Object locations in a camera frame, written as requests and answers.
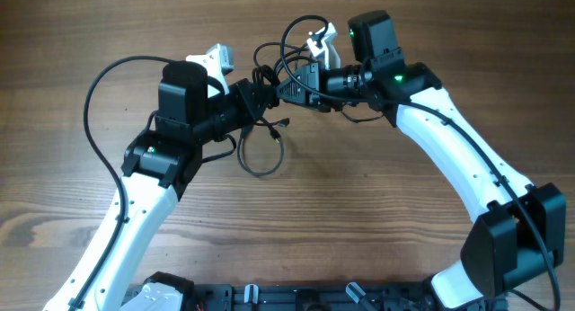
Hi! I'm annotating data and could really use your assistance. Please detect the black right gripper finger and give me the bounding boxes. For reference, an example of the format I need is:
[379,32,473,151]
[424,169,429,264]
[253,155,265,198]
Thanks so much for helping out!
[276,86,319,111]
[277,63,320,93]

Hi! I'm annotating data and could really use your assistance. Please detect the black cable bundle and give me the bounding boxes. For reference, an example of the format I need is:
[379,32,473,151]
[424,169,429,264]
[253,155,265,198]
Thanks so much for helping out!
[235,41,318,177]

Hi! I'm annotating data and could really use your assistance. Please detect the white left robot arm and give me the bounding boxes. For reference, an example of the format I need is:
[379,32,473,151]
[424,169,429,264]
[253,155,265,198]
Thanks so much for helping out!
[45,58,276,310]

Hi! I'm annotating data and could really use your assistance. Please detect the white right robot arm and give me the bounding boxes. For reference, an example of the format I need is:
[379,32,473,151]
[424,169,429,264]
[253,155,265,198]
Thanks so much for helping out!
[277,10,567,310]

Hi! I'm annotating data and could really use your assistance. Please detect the black right camera cable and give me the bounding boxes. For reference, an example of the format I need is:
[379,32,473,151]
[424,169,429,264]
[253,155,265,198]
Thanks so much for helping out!
[279,14,562,311]

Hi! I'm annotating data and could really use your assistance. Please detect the black camera cable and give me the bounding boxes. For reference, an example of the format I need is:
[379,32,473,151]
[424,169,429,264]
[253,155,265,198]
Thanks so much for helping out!
[279,14,562,311]
[66,55,181,311]

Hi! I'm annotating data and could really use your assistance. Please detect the black left camera cable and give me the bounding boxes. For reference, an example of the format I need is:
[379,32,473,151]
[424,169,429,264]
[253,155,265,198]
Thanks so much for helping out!
[66,55,181,311]

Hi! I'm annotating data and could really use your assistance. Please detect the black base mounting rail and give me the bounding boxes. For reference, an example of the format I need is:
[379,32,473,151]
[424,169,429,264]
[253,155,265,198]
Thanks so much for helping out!
[183,282,443,311]

